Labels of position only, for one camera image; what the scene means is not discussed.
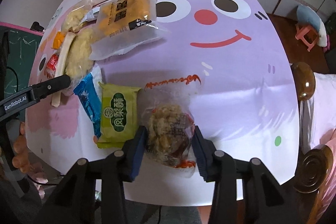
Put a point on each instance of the blue foil snack pack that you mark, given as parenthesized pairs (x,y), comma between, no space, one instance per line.
(90,101)

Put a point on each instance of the pale rice crisp square pack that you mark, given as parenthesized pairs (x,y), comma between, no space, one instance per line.
(78,64)

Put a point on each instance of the cartoon face table cover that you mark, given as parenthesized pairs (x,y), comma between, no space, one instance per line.
(244,100)

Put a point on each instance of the red label snack clear pack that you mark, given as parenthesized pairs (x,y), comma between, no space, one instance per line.
(50,68)

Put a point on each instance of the orange biscuit clear pack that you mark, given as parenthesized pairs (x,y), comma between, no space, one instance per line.
(123,25)

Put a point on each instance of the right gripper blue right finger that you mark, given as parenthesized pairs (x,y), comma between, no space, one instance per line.
(216,166)

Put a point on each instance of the brown wooden bedpost knob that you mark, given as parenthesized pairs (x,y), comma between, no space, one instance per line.
(304,80)

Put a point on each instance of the operator left hand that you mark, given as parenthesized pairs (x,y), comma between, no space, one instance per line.
(21,158)

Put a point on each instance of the nut cluster snack clear pack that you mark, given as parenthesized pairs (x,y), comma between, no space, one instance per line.
(164,109)

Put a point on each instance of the brown white foil snack pack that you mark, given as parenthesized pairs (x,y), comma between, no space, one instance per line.
(91,15)

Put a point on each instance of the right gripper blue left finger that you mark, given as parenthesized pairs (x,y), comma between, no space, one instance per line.
(121,166)

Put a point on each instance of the green pineapple cake pack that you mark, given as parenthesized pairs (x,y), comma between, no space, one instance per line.
(119,119)

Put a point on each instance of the green chalkboard pink frame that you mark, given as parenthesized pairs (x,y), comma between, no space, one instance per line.
(23,45)

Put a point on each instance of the pink plastic stool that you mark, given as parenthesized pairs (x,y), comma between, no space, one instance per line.
(307,34)

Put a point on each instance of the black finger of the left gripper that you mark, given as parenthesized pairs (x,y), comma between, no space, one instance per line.
(46,88)

